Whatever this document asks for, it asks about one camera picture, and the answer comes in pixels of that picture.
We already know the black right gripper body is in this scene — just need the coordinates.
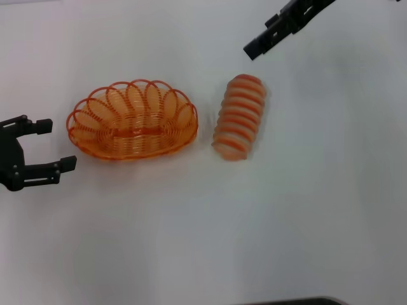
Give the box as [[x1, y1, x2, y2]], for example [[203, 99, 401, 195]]
[[279, 0, 338, 34]]

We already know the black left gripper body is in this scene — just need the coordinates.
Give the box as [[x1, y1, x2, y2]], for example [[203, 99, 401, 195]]
[[0, 126, 26, 193]]

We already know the ridged orange striped bread loaf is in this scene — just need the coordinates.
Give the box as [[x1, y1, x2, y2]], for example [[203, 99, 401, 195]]
[[212, 73, 267, 162]]

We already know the orange woven plastic basket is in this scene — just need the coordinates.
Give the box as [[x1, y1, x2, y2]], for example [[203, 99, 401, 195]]
[[66, 79, 200, 163]]

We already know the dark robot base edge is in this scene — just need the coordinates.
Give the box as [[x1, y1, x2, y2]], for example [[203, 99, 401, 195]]
[[247, 295, 350, 305]]

